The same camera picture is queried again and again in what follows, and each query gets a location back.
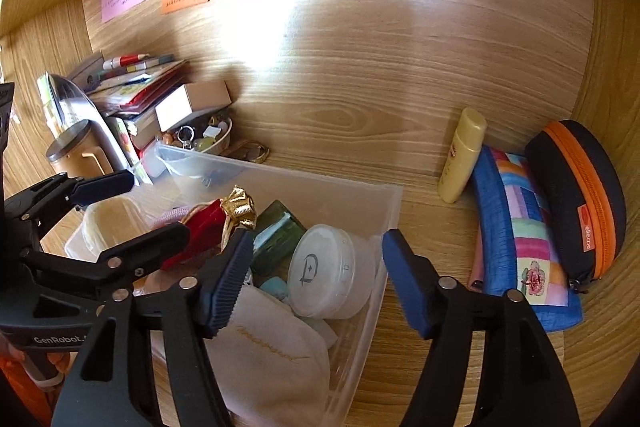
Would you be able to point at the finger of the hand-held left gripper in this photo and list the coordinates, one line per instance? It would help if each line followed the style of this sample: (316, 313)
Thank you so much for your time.
(155, 244)
(100, 187)

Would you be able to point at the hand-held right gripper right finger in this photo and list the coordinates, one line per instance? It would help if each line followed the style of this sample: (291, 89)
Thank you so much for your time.
(405, 277)

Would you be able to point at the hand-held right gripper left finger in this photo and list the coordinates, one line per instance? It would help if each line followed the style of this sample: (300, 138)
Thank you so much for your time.
(225, 287)

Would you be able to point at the red pouch with gold bow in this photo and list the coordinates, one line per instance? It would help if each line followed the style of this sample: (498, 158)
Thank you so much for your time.
(200, 227)

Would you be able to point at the small teal case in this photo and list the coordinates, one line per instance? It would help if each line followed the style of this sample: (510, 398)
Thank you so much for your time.
(275, 287)

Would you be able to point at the green bottle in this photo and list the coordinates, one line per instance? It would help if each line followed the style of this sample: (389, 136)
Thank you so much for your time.
(275, 232)

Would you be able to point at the translucent white round jar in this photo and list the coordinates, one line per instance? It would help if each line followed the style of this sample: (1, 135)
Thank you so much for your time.
(325, 277)

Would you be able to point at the clear plastic box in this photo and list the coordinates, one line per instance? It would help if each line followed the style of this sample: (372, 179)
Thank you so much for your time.
(320, 202)

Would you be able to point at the person's left forearm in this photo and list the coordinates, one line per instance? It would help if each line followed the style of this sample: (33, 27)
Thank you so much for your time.
(20, 389)

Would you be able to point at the wooden desktop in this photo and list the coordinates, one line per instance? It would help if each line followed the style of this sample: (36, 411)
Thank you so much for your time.
(415, 227)

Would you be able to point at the brown lidded mug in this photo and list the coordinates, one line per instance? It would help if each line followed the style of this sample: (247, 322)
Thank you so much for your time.
(75, 152)

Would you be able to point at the fruit sticker sheet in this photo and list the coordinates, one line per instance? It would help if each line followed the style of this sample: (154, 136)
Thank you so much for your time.
(127, 142)

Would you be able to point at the stack of books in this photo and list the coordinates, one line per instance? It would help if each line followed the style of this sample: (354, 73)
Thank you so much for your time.
(135, 92)

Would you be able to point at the blue patchwork pouch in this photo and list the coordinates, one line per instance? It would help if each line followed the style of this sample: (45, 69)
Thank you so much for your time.
(520, 232)

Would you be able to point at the small white cardboard box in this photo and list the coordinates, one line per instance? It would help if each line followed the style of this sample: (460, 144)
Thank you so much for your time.
(192, 104)

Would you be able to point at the red pen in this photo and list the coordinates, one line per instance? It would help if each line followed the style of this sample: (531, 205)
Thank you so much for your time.
(125, 59)

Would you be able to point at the yellow lotion bottle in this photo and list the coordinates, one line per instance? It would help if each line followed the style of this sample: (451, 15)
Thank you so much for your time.
(460, 157)

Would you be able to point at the black orange zip case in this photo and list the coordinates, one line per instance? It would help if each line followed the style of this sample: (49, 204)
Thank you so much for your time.
(580, 202)

